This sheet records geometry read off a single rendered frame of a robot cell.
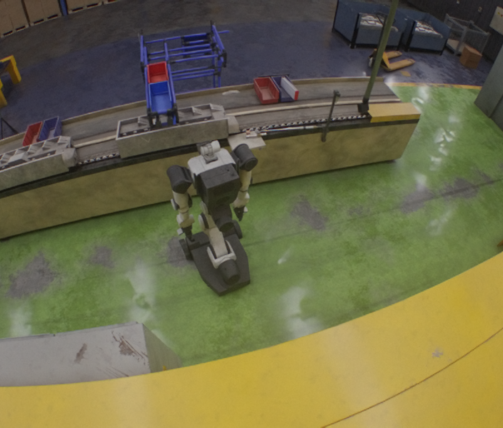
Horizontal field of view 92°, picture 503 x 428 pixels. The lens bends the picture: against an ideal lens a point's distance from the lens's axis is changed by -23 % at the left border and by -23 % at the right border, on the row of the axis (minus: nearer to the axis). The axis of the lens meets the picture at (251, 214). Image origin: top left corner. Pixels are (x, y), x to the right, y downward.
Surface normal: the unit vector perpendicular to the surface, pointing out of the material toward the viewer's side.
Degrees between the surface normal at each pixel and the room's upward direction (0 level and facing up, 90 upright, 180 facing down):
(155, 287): 0
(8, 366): 0
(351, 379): 0
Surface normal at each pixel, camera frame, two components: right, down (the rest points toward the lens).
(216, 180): 0.04, -0.57
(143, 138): 0.28, 0.69
